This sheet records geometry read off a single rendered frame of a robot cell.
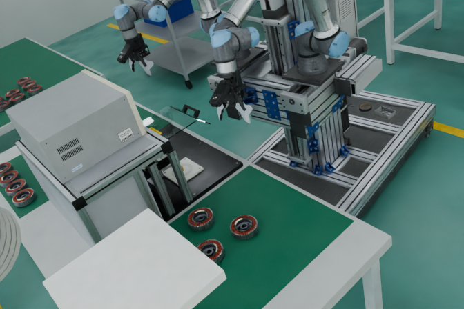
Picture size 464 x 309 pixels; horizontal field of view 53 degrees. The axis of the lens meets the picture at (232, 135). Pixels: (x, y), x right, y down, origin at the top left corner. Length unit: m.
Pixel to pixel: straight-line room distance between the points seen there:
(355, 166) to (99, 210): 1.67
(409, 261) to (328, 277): 1.06
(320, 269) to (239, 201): 0.51
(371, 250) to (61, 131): 1.20
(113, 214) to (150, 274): 0.68
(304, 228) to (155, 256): 0.75
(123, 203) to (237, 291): 0.56
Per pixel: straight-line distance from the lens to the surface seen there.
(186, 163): 2.29
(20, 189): 2.69
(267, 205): 1.99
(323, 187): 2.83
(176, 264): 1.25
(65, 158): 1.86
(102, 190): 1.81
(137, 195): 1.91
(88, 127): 1.85
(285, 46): 2.42
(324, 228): 1.85
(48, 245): 2.27
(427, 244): 2.79
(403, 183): 3.14
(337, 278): 1.70
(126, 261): 1.32
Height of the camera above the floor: 2.10
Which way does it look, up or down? 33 degrees down
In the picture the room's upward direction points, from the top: 15 degrees counter-clockwise
